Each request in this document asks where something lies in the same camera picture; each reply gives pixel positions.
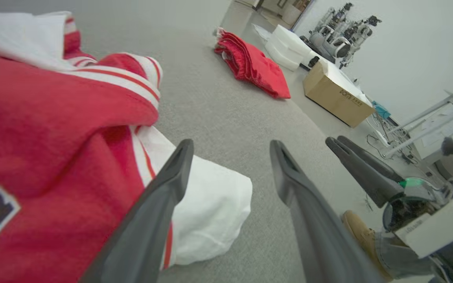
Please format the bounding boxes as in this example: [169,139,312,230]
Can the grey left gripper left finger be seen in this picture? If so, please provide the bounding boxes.
[79,139,195,283]

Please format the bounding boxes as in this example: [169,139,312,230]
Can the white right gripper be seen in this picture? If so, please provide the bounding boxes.
[326,136,453,259]

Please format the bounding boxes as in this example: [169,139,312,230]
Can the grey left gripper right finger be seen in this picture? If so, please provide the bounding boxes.
[270,140,385,283]

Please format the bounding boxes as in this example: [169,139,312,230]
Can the red garment with white trim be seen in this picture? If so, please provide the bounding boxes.
[213,28,291,99]

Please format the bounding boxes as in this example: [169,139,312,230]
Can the tan suede shoe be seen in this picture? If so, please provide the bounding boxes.
[342,209,395,283]

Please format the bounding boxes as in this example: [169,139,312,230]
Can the teal plastic item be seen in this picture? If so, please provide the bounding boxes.
[371,101,392,120]

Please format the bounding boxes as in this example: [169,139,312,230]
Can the brown cardboard box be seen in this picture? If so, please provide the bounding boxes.
[303,59,376,128]

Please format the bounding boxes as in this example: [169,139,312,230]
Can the parked grey white robots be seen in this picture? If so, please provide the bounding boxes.
[308,3,382,68]

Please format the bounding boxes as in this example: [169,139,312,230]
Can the white foam block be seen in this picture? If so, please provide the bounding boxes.
[272,24,314,59]
[265,39,309,72]

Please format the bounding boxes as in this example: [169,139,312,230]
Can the red white letter-print jacket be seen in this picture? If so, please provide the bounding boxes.
[0,6,253,283]

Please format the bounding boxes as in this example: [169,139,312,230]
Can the white plastic sheet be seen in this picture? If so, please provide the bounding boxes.
[252,23,280,43]

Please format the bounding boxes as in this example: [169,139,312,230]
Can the white desk frame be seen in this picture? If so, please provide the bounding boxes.
[382,91,453,167]

